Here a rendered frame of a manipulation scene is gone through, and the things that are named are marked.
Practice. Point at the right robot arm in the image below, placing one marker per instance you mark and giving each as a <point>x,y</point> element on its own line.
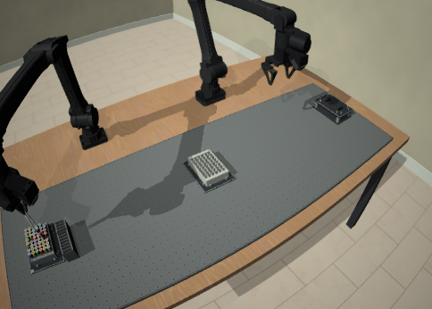
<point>39,58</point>

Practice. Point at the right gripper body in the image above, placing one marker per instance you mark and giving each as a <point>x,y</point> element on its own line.
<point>6,205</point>

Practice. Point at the grey curved work surface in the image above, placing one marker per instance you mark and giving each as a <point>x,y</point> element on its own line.
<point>141,224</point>

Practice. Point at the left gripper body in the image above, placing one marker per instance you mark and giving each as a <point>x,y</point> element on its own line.
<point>272,59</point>

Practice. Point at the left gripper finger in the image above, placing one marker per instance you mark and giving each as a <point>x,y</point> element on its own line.
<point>291,72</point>
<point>273,73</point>

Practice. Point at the white grid rack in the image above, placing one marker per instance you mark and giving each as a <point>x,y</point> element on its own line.
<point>207,165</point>

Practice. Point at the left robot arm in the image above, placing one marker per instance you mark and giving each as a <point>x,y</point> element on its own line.
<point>212,65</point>

